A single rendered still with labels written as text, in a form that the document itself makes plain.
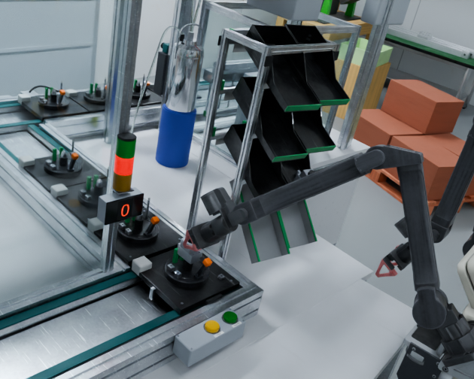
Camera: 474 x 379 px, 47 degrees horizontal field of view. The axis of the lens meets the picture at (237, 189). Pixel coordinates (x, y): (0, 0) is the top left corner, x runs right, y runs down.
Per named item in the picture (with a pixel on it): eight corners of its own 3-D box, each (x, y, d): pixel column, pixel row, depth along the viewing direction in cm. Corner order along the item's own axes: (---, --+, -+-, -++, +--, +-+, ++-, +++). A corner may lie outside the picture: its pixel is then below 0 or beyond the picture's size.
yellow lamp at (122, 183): (134, 189, 150) (136, 174, 148) (119, 193, 147) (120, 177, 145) (123, 181, 153) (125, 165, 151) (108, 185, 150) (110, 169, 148)
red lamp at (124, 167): (136, 173, 148) (138, 157, 146) (120, 177, 145) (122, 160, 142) (126, 165, 151) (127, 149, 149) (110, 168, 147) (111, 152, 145)
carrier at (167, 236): (186, 245, 187) (192, 214, 181) (127, 267, 170) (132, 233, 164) (144, 211, 200) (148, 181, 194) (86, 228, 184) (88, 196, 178)
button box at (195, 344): (242, 336, 160) (247, 320, 158) (187, 368, 146) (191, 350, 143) (226, 322, 164) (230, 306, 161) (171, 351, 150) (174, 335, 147)
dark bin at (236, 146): (292, 202, 177) (303, 189, 172) (259, 209, 170) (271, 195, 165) (253, 136, 189) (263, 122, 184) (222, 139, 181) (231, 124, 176)
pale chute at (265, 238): (282, 256, 186) (290, 253, 182) (251, 264, 178) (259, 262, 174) (259, 177, 190) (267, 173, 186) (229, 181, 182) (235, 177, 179)
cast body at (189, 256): (201, 260, 167) (205, 241, 163) (190, 265, 164) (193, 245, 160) (183, 246, 171) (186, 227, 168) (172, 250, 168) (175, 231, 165)
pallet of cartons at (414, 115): (498, 204, 508) (535, 127, 472) (437, 228, 443) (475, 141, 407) (381, 141, 594) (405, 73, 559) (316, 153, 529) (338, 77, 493)
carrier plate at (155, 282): (238, 286, 172) (240, 281, 171) (180, 315, 156) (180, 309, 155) (189, 247, 186) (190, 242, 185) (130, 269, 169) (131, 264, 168)
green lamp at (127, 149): (138, 156, 146) (140, 140, 143) (122, 160, 142) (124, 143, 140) (127, 149, 149) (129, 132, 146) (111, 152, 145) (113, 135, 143)
